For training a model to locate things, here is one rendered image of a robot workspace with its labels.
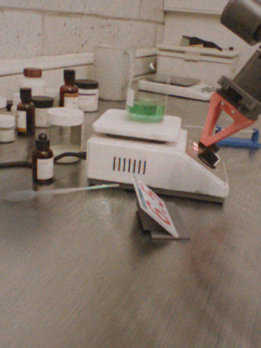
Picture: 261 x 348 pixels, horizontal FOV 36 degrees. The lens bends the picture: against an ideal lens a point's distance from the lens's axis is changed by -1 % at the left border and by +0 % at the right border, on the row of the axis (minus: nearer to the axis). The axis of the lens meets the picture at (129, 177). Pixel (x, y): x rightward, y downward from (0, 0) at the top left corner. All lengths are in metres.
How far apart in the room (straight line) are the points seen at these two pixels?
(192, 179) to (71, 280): 0.24
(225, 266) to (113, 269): 0.12
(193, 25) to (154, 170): 1.51
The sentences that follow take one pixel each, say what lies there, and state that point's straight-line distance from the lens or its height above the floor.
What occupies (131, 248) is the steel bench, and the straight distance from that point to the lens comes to 0.43.
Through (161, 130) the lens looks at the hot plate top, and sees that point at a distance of 0.55.
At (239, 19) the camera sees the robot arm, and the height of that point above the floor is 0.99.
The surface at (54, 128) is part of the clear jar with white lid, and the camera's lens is 0.63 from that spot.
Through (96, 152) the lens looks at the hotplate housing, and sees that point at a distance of 0.55.
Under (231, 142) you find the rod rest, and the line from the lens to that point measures 0.85.
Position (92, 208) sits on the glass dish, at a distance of 0.48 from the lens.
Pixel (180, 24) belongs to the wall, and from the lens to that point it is 2.02.
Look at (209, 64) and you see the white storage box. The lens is 1.59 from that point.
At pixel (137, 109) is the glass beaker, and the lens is 0.57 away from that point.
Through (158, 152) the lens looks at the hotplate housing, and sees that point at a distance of 0.53.
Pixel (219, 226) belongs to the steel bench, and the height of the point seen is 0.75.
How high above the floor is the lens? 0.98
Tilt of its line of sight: 22 degrees down
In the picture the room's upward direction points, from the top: 5 degrees clockwise
